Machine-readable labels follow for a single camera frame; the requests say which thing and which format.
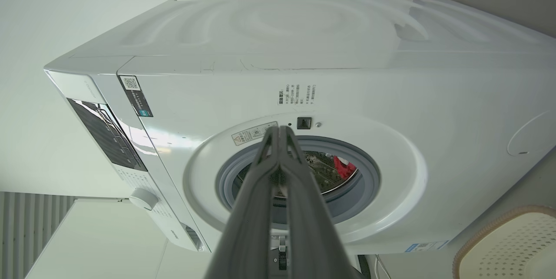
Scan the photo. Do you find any grey warning label sticker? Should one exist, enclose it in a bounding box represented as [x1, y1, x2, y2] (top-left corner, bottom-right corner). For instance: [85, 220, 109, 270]
[231, 121, 278, 146]

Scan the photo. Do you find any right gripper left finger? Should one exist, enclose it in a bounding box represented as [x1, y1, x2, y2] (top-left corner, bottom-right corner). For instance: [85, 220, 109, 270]
[204, 127, 281, 279]

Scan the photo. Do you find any white front-load washing machine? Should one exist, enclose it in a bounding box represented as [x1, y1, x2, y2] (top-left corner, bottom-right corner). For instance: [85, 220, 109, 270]
[43, 0, 556, 256]

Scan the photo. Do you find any red cloth garment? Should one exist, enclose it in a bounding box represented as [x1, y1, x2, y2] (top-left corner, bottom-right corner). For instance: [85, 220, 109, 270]
[334, 156, 357, 179]

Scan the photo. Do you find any black glossy control display panel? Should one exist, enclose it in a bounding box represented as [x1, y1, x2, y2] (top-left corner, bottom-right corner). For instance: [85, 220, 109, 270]
[67, 98, 148, 172]

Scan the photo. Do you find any black QR code sticker label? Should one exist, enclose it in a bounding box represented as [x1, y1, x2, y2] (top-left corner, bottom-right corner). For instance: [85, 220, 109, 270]
[119, 76, 153, 117]

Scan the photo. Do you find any white cabinet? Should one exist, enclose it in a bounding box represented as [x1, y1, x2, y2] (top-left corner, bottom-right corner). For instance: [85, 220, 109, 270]
[26, 199, 209, 279]

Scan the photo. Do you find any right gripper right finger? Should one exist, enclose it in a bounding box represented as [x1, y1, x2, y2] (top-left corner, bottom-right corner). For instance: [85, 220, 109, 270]
[280, 126, 362, 279]

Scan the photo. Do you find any white oval filter access cover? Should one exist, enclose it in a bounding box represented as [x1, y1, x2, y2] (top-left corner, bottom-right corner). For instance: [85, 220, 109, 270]
[507, 110, 556, 156]

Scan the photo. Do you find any grey slatted panel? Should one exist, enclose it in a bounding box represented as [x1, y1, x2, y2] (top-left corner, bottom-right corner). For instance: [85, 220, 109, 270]
[0, 191, 76, 279]

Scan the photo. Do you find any beige perforated laundry basket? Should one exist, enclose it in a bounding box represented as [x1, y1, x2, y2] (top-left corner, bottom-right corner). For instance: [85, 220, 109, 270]
[452, 204, 556, 279]

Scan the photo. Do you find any silver metal door hinge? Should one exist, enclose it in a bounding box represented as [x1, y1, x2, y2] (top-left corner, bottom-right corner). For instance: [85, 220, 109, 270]
[271, 235, 289, 271]

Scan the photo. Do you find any blue energy label sticker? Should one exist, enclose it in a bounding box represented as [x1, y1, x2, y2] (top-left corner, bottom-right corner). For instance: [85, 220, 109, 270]
[404, 240, 450, 253]

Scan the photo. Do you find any white washing machine dial knob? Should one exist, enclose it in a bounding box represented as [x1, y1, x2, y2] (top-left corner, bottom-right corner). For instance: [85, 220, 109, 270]
[129, 188, 159, 211]

